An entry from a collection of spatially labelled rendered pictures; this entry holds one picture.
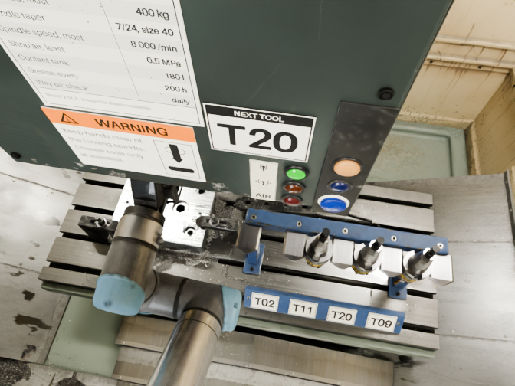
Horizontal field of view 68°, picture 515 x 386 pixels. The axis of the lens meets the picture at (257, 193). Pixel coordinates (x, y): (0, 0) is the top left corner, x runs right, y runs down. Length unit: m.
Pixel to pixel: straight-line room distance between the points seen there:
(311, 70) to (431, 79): 1.50
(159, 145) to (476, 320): 1.21
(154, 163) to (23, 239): 1.25
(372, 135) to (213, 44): 0.15
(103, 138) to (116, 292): 0.27
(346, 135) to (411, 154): 1.56
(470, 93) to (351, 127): 1.55
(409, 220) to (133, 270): 0.96
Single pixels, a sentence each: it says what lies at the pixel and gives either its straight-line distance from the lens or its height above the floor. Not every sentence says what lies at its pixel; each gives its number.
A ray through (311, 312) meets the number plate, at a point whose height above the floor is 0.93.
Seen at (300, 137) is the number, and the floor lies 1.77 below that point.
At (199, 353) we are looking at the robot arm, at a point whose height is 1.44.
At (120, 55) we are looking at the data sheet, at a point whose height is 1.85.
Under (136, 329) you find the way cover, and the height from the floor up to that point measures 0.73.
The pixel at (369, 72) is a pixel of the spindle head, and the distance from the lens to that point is 0.30.
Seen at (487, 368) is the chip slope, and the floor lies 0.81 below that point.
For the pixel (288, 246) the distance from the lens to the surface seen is 0.90.
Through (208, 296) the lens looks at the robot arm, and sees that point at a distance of 0.69.
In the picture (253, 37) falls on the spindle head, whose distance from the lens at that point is 0.28.
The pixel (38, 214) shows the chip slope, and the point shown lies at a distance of 1.70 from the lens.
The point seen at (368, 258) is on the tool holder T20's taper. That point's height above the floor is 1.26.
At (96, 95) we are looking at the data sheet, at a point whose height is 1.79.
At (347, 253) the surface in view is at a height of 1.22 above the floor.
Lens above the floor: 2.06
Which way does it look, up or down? 62 degrees down
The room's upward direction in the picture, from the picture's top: 1 degrees counter-clockwise
